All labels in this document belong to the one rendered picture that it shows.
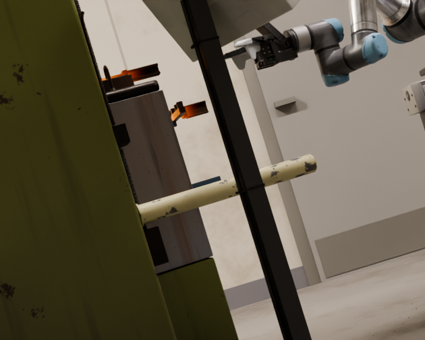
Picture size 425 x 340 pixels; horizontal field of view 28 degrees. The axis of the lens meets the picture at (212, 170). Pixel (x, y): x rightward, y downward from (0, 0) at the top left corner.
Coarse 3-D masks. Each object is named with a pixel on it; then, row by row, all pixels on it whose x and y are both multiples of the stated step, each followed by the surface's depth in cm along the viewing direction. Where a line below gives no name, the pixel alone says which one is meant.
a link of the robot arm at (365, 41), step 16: (352, 0) 239; (368, 0) 238; (352, 16) 238; (368, 16) 236; (352, 32) 238; (368, 32) 235; (352, 48) 236; (368, 48) 232; (384, 48) 234; (352, 64) 238; (368, 64) 237
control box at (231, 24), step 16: (144, 0) 189; (160, 0) 187; (176, 0) 184; (208, 0) 179; (224, 0) 177; (240, 0) 175; (256, 0) 172; (272, 0) 170; (288, 0) 169; (160, 16) 190; (176, 16) 187; (224, 16) 180; (240, 16) 178; (256, 16) 175; (272, 16) 173; (176, 32) 191; (224, 32) 183; (240, 32) 181
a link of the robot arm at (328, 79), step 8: (328, 48) 243; (336, 48) 243; (320, 56) 244; (328, 56) 243; (336, 56) 241; (320, 64) 245; (328, 64) 243; (336, 64) 241; (344, 64) 239; (320, 72) 246; (328, 72) 243; (336, 72) 242; (344, 72) 242; (328, 80) 244; (336, 80) 243; (344, 80) 243
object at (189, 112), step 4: (192, 104) 301; (196, 104) 301; (200, 104) 302; (204, 104) 302; (188, 108) 301; (192, 108) 301; (196, 108) 301; (200, 108) 302; (204, 108) 302; (188, 112) 301; (192, 112) 301; (196, 112) 301; (200, 112) 302; (204, 112) 301; (184, 116) 299; (188, 116) 300; (192, 116) 300
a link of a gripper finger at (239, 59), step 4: (240, 48) 244; (244, 48) 244; (232, 52) 245; (236, 52) 245; (240, 52) 245; (244, 52) 244; (224, 56) 246; (228, 56) 246; (232, 56) 245; (236, 56) 246; (240, 56) 246; (244, 56) 245; (248, 56) 245; (236, 60) 246; (240, 60) 246; (244, 60) 245; (236, 64) 246; (240, 64) 246; (244, 64) 246; (240, 68) 246
